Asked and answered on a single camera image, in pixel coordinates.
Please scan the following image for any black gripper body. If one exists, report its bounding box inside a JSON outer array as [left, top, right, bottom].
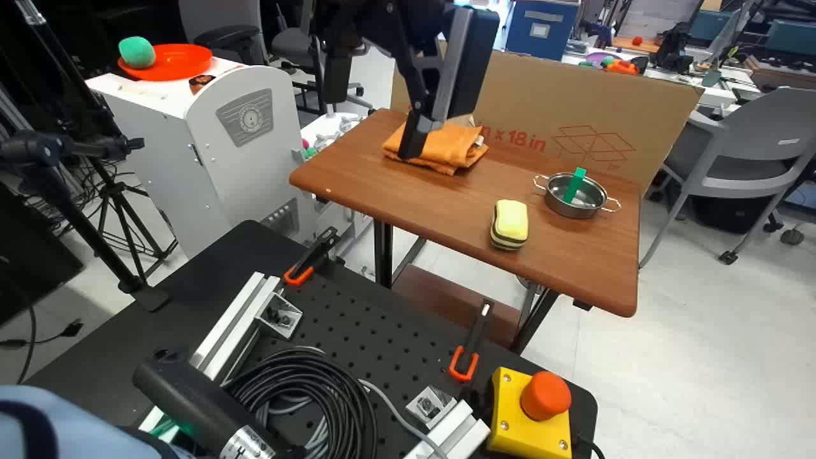
[[400, 100, 446, 142]]

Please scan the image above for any green block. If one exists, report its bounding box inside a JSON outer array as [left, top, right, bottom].
[[560, 166, 593, 205]]

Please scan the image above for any silver pot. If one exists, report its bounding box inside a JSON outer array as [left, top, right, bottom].
[[532, 169, 625, 223]]

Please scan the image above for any folded orange towel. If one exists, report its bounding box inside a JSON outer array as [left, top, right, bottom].
[[380, 117, 493, 179]]

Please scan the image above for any black table leg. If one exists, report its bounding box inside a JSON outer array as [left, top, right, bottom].
[[509, 286, 565, 356], [373, 216, 396, 291]]

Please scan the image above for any yellow sponge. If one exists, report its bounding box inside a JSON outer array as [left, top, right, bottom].
[[486, 196, 532, 256]]

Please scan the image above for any blue storage bin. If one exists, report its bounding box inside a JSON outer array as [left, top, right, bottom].
[[505, 0, 581, 64]]

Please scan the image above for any brown cardboard panel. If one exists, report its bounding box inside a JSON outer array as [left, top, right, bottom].
[[391, 48, 708, 202]]

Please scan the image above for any brown wooden table shelf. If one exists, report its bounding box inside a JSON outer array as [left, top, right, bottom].
[[391, 262, 533, 350]]

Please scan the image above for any black perforated robot bench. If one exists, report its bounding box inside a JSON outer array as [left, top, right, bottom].
[[24, 216, 602, 459]]

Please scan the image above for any black office chair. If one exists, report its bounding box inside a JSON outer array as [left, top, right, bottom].
[[177, 0, 330, 86]]

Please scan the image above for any white cabinet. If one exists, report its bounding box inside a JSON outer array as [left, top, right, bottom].
[[85, 54, 354, 261]]

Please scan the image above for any green and red toy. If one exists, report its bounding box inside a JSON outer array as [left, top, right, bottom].
[[115, 41, 217, 84]]

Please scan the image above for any green ball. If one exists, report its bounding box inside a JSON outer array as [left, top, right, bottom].
[[115, 34, 159, 71]]

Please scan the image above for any yellow emergency stop box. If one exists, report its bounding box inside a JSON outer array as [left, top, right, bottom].
[[486, 364, 576, 459]]

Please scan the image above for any grey office chair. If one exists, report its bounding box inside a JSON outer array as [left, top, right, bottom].
[[641, 84, 816, 267]]

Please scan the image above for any black tripod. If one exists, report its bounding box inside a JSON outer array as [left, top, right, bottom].
[[0, 131, 182, 295]]

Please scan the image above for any light blue fabric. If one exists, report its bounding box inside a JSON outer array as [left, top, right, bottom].
[[0, 382, 157, 459]]

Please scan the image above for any black clamp orange handle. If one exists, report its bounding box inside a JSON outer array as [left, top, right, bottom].
[[282, 224, 343, 291], [446, 302, 496, 384]]

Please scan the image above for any small metal bracket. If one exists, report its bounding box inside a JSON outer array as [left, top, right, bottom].
[[407, 384, 460, 428], [259, 291, 307, 336]]

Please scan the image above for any aluminium profile rail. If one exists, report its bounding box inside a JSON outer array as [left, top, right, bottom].
[[407, 396, 496, 459], [186, 271, 287, 384]]

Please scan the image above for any black cable coil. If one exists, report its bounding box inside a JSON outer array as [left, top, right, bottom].
[[224, 347, 380, 459]]

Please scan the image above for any black cylindrical mount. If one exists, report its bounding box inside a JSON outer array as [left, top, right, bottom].
[[133, 355, 279, 459]]

